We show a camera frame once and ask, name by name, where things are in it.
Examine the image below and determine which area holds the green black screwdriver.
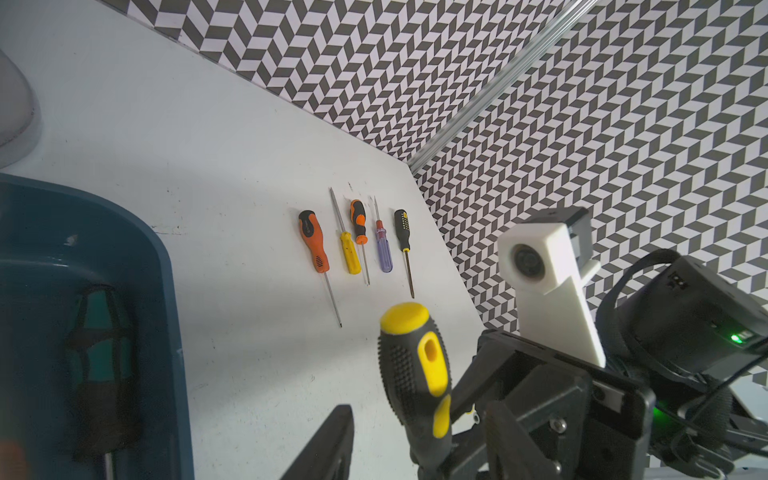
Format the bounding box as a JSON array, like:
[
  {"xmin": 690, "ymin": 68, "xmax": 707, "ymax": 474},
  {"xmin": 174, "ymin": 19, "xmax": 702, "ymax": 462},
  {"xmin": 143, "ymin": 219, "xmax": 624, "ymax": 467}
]
[{"xmin": 65, "ymin": 284, "xmax": 142, "ymax": 479}]

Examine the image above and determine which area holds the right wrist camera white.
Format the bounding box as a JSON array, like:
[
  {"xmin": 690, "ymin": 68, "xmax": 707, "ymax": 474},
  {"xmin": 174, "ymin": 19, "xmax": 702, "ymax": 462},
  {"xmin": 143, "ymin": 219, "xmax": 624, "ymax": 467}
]
[{"xmin": 497, "ymin": 206, "xmax": 606, "ymax": 367}]

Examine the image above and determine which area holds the black yellow far screwdriver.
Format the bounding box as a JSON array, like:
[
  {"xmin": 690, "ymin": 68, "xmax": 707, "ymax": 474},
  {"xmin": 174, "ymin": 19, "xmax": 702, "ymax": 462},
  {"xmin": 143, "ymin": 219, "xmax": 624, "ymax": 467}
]
[{"xmin": 394, "ymin": 209, "xmax": 415, "ymax": 299}]

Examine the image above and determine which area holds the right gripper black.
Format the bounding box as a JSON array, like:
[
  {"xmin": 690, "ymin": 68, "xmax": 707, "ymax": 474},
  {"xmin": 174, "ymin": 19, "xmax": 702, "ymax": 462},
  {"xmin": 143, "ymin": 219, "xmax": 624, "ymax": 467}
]
[{"xmin": 443, "ymin": 330, "xmax": 656, "ymax": 479}]

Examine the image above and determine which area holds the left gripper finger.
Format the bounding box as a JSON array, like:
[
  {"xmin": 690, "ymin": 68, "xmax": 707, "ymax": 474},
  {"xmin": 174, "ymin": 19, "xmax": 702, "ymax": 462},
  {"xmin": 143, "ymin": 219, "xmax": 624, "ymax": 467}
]
[{"xmin": 281, "ymin": 404, "xmax": 354, "ymax": 480}]

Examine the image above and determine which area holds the orange black small screwdriver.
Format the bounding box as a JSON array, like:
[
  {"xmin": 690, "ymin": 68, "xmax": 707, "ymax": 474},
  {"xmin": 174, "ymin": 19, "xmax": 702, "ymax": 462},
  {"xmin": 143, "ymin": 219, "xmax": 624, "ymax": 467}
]
[{"xmin": 350, "ymin": 198, "xmax": 371, "ymax": 286}]

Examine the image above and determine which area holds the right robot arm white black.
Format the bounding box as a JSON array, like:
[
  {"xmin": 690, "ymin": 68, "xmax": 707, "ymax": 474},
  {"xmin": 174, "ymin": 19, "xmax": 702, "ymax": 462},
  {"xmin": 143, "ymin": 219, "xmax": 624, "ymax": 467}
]
[{"xmin": 437, "ymin": 250, "xmax": 767, "ymax": 479}]

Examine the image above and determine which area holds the chrome glass holder stand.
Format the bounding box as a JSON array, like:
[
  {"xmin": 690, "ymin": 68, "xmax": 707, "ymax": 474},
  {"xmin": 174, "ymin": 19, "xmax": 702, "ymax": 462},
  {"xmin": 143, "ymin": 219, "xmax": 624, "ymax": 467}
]
[{"xmin": 0, "ymin": 52, "xmax": 43, "ymax": 168}]

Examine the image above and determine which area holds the purple red screwdriver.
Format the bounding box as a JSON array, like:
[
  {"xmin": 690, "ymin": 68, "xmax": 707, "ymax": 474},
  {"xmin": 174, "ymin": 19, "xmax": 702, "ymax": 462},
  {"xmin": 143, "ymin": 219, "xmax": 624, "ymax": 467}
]
[{"xmin": 374, "ymin": 200, "xmax": 393, "ymax": 273}]

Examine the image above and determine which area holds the teal plastic storage box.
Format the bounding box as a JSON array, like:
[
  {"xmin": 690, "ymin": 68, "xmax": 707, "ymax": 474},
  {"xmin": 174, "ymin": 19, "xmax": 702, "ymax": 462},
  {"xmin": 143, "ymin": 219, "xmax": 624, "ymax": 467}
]
[{"xmin": 1, "ymin": 174, "xmax": 194, "ymax": 479}]

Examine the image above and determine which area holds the yellow slim screwdriver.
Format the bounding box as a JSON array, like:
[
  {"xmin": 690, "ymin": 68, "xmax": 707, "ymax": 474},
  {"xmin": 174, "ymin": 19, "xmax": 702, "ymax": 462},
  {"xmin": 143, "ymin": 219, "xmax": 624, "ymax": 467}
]
[{"xmin": 329, "ymin": 188, "xmax": 362, "ymax": 275}]

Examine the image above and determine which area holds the orange handled screwdriver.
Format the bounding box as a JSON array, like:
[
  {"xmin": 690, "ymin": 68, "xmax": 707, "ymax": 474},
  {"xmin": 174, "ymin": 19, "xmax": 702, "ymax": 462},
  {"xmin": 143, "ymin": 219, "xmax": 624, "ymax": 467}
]
[{"xmin": 298, "ymin": 210, "xmax": 343, "ymax": 328}]

